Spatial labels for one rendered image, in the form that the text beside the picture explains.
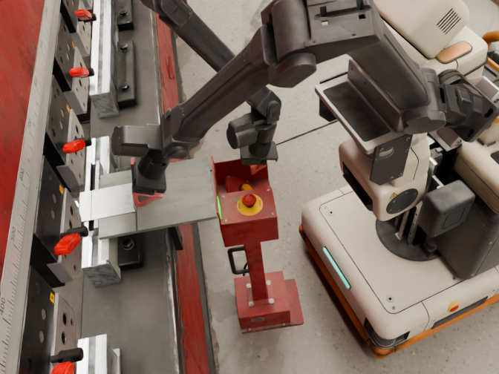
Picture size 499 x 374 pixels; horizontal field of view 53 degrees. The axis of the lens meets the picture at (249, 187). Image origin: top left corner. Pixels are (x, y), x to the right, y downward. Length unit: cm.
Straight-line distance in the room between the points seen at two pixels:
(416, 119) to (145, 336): 71
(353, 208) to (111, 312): 111
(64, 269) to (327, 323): 139
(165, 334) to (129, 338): 8
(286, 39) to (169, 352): 72
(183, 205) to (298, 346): 103
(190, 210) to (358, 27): 63
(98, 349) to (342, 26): 75
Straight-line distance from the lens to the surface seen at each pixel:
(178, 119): 91
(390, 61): 77
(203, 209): 113
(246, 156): 135
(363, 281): 184
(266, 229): 141
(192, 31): 109
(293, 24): 66
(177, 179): 120
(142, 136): 99
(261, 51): 70
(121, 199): 120
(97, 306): 122
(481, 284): 194
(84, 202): 123
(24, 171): 78
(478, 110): 106
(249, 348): 204
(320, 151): 255
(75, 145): 89
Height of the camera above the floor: 191
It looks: 52 degrees down
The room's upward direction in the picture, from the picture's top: 8 degrees counter-clockwise
